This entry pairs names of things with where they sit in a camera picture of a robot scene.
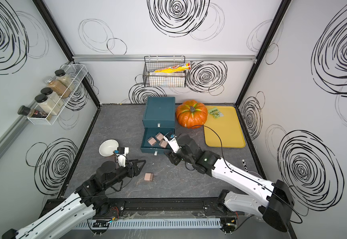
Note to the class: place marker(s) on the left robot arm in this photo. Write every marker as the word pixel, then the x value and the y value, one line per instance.
pixel 80 205

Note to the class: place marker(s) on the black wire wall basket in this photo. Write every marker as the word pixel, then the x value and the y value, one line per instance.
pixel 164 80

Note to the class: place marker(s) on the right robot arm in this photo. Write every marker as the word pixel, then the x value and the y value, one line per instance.
pixel 271 201

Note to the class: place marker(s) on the teal drawer cabinet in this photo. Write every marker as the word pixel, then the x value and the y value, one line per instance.
pixel 159 116

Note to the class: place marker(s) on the yellow tray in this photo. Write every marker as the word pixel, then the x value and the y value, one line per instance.
pixel 228 128

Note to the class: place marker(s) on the clear wall spice shelf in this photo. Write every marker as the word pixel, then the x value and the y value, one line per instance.
pixel 62 99

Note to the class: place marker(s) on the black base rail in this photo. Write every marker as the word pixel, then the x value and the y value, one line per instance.
pixel 210 206

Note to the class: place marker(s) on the spice jar brown powder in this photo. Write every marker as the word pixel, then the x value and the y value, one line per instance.
pixel 62 83

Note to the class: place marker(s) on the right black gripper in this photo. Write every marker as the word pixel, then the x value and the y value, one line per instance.
pixel 172 157

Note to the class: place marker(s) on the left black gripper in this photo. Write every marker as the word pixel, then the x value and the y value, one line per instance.
pixel 136 171

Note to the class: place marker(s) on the spice jar cream powder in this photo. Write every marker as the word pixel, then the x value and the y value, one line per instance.
pixel 47 104

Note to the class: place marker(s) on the white bowl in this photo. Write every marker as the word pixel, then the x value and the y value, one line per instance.
pixel 108 147

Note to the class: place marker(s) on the small dark spice bottle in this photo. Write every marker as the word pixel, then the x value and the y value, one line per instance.
pixel 31 113

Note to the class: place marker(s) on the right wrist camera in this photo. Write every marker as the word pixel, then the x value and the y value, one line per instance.
pixel 170 138

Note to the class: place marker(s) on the spice jar white powder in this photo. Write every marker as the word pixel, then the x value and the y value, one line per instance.
pixel 52 95

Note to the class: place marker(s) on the yellow snack tube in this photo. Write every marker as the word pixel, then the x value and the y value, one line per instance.
pixel 173 69

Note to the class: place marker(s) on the grey cable duct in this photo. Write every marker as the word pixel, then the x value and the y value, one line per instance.
pixel 199 223

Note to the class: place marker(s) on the orange pumpkin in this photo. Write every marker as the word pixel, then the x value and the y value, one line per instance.
pixel 191 114

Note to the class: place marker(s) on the green snack packet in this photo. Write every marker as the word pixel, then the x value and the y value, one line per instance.
pixel 215 112

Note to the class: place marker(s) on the metal spoon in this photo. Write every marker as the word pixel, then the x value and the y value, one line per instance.
pixel 245 165

